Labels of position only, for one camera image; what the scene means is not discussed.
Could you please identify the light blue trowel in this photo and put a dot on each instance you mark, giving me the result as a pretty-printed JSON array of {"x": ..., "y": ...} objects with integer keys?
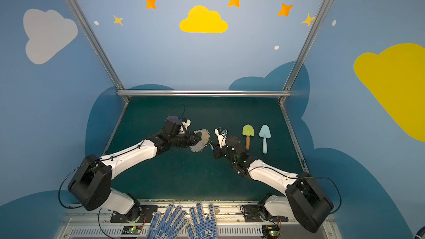
[{"x": 265, "y": 134}]

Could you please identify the right controller board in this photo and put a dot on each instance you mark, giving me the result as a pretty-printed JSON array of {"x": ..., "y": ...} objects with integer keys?
[{"x": 270, "y": 232}]

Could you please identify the green trowel wooden handle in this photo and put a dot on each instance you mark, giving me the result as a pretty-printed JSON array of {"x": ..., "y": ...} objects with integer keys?
[{"x": 248, "y": 132}]

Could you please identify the aluminium frame right post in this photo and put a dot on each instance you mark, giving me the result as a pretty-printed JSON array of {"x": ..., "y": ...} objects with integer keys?
[{"x": 312, "y": 33}]

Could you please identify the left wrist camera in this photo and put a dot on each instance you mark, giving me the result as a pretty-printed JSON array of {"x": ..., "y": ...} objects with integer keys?
[{"x": 185, "y": 125}]

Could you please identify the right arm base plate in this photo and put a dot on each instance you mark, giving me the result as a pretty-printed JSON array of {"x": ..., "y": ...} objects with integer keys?
[{"x": 255, "y": 213}]

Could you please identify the aluminium frame post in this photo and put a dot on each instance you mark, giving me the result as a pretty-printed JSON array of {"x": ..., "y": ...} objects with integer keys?
[
  {"x": 312, "y": 33},
  {"x": 96, "y": 45}
]

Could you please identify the metal key holder plate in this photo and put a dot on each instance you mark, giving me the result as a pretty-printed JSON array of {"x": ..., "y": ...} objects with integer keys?
[{"x": 201, "y": 138}]

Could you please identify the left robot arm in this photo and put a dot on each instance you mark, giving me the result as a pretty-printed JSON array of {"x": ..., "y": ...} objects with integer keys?
[{"x": 91, "y": 183}]

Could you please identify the right blue knit glove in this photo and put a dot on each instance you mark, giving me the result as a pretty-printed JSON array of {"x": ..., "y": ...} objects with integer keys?
[{"x": 202, "y": 227}]

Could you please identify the left blue knit glove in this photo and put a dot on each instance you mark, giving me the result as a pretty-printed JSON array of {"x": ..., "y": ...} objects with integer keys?
[{"x": 169, "y": 224}]

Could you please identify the aluminium frame left post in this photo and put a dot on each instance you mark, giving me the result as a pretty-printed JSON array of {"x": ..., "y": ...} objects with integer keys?
[{"x": 96, "y": 45}]

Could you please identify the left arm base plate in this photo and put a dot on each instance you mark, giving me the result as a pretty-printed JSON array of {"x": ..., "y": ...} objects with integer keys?
[{"x": 138, "y": 214}]

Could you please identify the aluminium frame back rail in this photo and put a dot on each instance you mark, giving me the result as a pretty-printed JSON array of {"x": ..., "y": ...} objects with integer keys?
[{"x": 204, "y": 93}]

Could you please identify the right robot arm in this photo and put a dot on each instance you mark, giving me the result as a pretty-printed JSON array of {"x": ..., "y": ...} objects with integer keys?
[{"x": 302, "y": 199}]

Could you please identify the controller board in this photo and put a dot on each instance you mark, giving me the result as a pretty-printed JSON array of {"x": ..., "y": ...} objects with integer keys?
[
  {"x": 131, "y": 230},
  {"x": 270, "y": 232}
]

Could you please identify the blue knit glove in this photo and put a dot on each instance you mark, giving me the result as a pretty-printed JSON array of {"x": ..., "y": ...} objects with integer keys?
[
  {"x": 169, "y": 224},
  {"x": 202, "y": 227}
]

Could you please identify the left controller board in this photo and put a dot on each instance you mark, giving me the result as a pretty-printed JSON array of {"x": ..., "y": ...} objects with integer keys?
[{"x": 131, "y": 230}]

